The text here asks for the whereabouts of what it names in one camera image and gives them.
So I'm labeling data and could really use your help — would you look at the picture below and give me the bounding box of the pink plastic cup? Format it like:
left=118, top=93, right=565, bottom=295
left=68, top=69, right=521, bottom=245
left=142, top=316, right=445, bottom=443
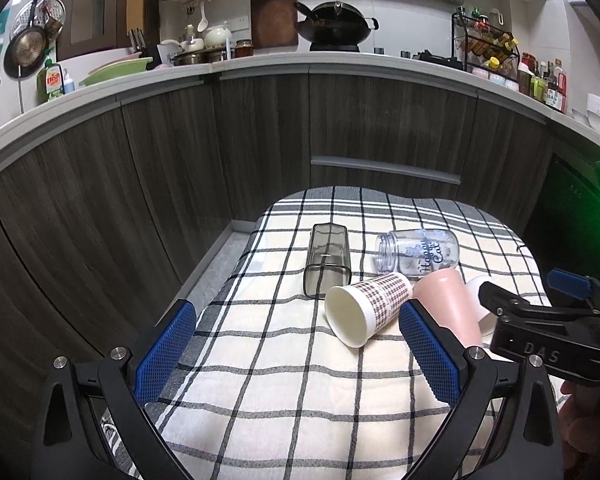
left=413, top=269, right=482, bottom=348

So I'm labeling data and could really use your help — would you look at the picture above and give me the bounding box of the white plastic cup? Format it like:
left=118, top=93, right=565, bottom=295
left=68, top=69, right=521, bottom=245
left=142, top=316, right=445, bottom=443
left=465, top=275, right=496, bottom=337

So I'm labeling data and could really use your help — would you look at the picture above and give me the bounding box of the plaid paper cup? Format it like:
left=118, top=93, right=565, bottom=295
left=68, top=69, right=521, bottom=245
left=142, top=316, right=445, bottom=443
left=324, top=272, right=413, bottom=348

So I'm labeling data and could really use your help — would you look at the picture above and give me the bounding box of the grey transparent square cup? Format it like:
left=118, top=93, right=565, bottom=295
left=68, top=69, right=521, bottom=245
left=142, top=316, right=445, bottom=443
left=303, top=222, right=352, bottom=299

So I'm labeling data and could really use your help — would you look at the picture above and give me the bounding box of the person's right hand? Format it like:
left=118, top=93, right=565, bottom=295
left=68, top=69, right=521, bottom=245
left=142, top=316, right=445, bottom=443
left=558, top=382, right=600, bottom=479

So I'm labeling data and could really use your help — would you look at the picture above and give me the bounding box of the black built-in dishwasher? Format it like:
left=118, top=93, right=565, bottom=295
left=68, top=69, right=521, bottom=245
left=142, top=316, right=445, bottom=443
left=522, top=155, right=600, bottom=278

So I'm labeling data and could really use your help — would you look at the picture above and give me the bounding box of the clear glass printed bottle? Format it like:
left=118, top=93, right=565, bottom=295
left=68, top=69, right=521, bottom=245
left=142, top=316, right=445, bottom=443
left=375, top=229, right=460, bottom=280

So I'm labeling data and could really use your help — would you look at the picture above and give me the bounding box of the checked white tablecloth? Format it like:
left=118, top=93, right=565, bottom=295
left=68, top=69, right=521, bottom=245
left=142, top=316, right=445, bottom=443
left=146, top=186, right=547, bottom=479

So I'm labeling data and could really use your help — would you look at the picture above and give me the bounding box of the red label sauce bottle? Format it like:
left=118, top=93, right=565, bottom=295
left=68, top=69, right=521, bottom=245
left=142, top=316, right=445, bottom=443
left=545, top=58, right=567, bottom=113

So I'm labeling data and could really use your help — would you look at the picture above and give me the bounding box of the black spice rack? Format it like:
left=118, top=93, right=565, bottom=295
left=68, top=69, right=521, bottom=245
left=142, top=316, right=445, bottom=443
left=451, top=8, right=520, bottom=80

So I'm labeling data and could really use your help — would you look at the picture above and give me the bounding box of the black wok with lid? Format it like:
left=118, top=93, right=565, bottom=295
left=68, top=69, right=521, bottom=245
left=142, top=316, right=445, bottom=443
left=294, top=0, right=379, bottom=52

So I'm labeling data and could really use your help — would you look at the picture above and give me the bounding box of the wooden cutting board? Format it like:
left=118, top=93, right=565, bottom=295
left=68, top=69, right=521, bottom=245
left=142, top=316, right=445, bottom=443
left=250, top=0, right=298, bottom=50

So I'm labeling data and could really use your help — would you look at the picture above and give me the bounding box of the green dish soap bottle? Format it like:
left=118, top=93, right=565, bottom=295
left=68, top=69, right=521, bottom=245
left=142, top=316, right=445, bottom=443
left=36, top=58, right=65, bottom=104

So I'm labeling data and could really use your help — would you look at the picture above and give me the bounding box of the green plastic basin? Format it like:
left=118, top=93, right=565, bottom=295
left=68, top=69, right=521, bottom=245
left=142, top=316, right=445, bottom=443
left=79, top=58, right=152, bottom=87

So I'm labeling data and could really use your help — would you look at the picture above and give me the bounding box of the white teapot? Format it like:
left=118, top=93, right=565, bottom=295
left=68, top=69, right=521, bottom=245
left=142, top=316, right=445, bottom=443
left=204, top=22, right=233, bottom=49

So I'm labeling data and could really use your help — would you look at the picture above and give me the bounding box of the hanging frying pan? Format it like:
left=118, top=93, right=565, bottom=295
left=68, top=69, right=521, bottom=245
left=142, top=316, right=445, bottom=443
left=4, top=0, right=66, bottom=79

